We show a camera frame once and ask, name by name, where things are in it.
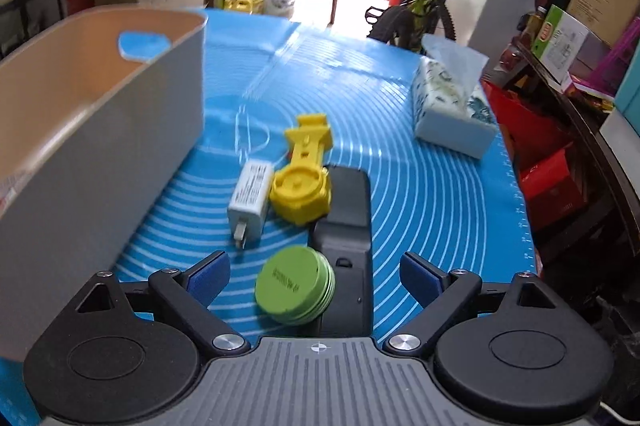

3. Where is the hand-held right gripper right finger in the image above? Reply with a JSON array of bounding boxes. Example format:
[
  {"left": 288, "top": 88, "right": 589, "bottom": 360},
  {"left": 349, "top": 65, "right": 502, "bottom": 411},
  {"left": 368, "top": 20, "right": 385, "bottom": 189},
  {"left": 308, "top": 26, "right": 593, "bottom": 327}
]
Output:
[{"left": 384, "top": 252, "right": 586, "bottom": 353}]

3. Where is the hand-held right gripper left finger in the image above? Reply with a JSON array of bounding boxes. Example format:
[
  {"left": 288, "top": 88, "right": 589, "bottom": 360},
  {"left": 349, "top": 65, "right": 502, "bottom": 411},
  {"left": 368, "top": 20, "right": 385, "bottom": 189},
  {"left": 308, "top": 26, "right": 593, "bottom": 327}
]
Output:
[{"left": 47, "top": 251, "right": 251, "bottom": 353}]

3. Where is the green round case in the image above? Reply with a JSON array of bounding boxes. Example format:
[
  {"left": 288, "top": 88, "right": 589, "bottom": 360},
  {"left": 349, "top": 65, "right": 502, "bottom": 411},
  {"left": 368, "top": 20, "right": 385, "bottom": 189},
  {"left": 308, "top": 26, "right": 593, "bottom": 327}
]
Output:
[{"left": 254, "top": 245, "right": 337, "bottom": 326}]

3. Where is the white labelled charger plug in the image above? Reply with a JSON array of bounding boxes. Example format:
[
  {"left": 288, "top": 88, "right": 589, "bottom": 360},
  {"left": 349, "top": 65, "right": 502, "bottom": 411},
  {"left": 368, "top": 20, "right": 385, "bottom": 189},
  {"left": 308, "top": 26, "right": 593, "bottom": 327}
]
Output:
[{"left": 227, "top": 160, "right": 276, "bottom": 251}]

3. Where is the black power bank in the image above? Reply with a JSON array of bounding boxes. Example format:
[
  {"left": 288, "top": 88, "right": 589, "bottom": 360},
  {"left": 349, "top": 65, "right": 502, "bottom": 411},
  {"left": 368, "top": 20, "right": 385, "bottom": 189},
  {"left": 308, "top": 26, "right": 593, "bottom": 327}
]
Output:
[{"left": 307, "top": 165, "right": 373, "bottom": 338}]

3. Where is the yellow plastic tool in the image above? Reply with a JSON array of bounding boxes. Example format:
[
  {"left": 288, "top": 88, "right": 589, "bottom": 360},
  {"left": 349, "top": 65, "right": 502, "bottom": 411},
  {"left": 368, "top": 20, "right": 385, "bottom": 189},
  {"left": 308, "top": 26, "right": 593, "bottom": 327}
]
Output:
[{"left": 269, "top": 113, "right": 333, "bottom": 227}]

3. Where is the beige plastic basket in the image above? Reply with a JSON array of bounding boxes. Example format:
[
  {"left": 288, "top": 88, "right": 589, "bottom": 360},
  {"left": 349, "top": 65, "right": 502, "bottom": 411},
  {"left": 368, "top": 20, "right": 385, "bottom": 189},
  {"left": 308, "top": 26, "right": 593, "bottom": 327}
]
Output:
[{"left": 0, "top": 4, "right": 209, "bottom": 363}]

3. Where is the blue silicone mat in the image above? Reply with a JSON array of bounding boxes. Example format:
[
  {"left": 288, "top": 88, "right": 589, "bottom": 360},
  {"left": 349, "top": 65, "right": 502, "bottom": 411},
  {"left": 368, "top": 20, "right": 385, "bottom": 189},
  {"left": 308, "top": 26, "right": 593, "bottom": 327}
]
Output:
[{"left": 0, "top": 8, "right": 538, "bottom": 426}]

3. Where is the red paper bag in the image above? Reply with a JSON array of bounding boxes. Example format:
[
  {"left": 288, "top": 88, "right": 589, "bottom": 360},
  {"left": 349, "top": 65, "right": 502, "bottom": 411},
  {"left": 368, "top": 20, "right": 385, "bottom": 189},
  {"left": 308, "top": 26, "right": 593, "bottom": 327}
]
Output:
[{"left": 517, "top": 146, "right": 588, "bottom": 231}]

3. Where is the tissue box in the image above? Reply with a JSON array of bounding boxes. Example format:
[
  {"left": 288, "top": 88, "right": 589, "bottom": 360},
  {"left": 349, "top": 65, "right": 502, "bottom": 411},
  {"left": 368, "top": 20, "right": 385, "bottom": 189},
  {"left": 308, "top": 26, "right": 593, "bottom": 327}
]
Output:
[{"left": 412, "top": 33, "right": 501, "bottom": 161}]

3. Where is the red gift bag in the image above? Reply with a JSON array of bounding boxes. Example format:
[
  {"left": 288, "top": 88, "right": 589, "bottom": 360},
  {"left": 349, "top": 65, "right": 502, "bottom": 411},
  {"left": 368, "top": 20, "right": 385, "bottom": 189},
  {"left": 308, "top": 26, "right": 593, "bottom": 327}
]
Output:
[{"left": 480, "top": 78, "right": 573, "bottom": 171}]

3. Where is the dark wooden bench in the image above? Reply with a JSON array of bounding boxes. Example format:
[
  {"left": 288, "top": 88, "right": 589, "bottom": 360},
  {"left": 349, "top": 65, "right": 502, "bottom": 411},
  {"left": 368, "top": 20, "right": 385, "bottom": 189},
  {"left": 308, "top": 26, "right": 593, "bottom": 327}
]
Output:
[{"left": 500, "top": 40, "right": 640, "bottom": 307}]

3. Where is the white foam box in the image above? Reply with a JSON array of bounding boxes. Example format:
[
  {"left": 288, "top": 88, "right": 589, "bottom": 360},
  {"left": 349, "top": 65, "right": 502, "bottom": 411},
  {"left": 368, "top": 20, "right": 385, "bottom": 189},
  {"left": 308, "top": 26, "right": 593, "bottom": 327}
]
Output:
[{"left": 597, "top": 106, "right": 640, "bottom": 161}]

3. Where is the green white carton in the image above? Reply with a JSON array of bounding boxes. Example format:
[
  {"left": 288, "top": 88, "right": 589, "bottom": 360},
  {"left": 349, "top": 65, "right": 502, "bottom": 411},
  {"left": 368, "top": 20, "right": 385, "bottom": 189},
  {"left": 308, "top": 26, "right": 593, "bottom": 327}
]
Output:
[{"left": 530, "top": 3, "right": 593, "bottom": 84}]

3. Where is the yellow plastic jug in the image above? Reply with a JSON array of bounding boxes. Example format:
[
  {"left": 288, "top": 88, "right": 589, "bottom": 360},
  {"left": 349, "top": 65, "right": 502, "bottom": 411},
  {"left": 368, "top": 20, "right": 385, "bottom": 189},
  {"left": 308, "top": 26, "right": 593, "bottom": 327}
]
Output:
[{"left": 223, "top": 0, "right": 268, "bottom": 15}]

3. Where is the teal storage bin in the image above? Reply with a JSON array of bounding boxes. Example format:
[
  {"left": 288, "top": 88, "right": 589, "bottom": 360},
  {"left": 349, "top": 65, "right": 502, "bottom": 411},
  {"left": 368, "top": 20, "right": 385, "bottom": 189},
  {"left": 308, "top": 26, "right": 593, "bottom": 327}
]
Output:
[{"left": 614, "top": 56, "right": 640, "bottom": 113}]

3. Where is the pink plastic rack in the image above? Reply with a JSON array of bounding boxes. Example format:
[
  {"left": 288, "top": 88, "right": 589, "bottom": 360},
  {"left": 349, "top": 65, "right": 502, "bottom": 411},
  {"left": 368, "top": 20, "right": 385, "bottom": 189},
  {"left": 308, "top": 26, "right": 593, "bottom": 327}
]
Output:
[{"left": 575, "top": 16, "right": 640, "bottom": 99}]

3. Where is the black utility cart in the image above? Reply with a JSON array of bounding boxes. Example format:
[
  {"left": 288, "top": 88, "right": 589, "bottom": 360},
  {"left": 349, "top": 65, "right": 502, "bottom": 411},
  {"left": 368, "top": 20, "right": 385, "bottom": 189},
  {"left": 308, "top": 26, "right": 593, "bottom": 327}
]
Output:
[{"left": 0, "top": 0, "right": 68, "bottom": 56}]

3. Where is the white cable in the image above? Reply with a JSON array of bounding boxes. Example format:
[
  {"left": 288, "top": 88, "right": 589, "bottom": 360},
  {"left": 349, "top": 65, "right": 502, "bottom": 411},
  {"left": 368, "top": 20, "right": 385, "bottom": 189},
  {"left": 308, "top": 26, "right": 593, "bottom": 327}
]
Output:
[{"left": 599, "top": 400, "right": 638, "bottom": 426}]

